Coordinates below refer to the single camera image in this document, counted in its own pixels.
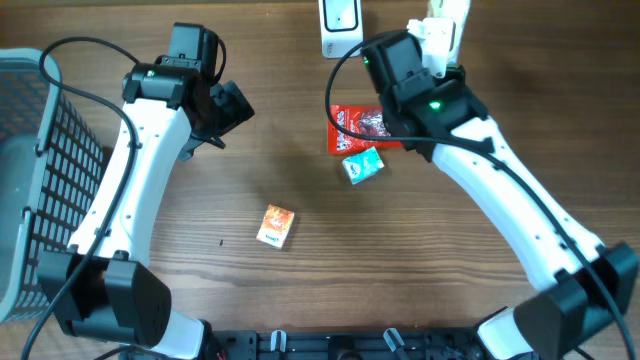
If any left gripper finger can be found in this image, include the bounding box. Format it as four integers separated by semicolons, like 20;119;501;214
192;133;226;149
177;135;204;161

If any small orange box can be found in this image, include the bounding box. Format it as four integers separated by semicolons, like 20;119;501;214
256;205;295;249

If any small teal tissue pack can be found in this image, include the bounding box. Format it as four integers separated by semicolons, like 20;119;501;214
342;147;385;185

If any cream wet wipes pack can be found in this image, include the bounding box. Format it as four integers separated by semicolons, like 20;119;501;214
427;0;471;65

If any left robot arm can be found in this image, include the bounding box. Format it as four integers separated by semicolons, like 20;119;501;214
37;23;254;359

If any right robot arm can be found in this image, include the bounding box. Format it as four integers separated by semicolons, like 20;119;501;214
362;31;639;359

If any white barcode scanner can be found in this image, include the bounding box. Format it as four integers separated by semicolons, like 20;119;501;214
318;0;364;59

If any grey plastic shopping basket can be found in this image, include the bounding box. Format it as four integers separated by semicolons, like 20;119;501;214
1;48;106;323

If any left black cable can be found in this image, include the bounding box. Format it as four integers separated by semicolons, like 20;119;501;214
19;35;141;360

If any black cable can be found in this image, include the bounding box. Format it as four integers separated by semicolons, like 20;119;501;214
19;35;141;360
324;29;636;360

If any right black cable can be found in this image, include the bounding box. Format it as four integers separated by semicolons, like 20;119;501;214
324;29;636;360

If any black mounting rail base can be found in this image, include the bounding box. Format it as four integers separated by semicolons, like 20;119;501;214
213;328;491;360

